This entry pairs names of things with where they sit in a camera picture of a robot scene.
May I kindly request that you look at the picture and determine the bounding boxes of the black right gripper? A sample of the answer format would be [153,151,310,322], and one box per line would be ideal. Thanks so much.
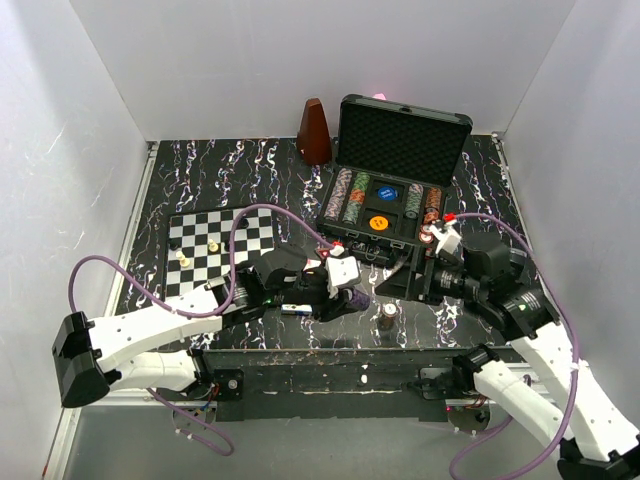
[373,243,484,306]

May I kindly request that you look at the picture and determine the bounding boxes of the brown black chip stack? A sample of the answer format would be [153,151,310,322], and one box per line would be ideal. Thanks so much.
[377,302,399,332]

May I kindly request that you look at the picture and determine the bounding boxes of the purple black chip stack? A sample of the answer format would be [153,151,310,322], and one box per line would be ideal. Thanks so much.
[349,289,371,311]

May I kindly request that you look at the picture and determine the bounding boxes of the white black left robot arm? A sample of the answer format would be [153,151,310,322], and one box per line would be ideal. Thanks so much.
[52,245,368,408]

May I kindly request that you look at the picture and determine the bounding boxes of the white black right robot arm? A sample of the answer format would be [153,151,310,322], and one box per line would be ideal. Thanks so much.
[378,234,639,479]

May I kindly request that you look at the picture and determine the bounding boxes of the blue playing card box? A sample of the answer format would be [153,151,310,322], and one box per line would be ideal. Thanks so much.
[280,304,313,316]

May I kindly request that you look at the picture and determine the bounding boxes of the red tan five chips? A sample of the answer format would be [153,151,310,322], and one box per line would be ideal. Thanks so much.
[419,223,436,244]

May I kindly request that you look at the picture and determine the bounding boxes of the orange big blind button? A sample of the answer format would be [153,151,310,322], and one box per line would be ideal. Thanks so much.
[368,215,391,231]

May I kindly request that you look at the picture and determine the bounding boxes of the blue small blind button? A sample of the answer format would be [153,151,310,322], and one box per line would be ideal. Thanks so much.
[377,185,398,201]

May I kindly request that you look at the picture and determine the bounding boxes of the orange black chip stack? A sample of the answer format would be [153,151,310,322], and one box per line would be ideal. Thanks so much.
[423,188,442,225]

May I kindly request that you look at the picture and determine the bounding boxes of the green yellow chip stack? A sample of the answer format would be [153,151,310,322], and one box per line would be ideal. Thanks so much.
[349,172,370,204]

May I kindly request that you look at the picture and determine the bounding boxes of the pink grey chip stack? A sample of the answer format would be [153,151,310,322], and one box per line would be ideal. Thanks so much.
[324,169,352,220]

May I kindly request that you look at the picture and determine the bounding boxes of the black white chessboard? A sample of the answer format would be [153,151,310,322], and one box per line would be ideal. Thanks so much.
[162,207,276,301]

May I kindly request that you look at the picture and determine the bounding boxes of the black poker chip case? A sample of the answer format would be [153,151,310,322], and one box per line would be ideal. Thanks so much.
[316,94,473,266]

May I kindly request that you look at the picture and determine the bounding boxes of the cream chess pawn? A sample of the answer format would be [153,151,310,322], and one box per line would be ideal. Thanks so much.
[176,251,191,268]

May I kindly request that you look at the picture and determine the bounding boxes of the brown wooden metronome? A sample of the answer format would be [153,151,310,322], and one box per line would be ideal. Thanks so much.
[296,98,332,166]

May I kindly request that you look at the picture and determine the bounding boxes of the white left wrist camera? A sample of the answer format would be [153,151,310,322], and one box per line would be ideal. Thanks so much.
[325,243,361,298]

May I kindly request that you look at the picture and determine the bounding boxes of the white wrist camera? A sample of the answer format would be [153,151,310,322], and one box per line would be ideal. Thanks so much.
[325,243,361,298]
[429,213,462,256]

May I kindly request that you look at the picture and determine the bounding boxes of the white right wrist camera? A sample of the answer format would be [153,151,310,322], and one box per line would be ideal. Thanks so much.
[429,213,462,256]

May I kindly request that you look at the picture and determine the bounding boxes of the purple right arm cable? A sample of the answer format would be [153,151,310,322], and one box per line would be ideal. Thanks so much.
[447,212,584,480]

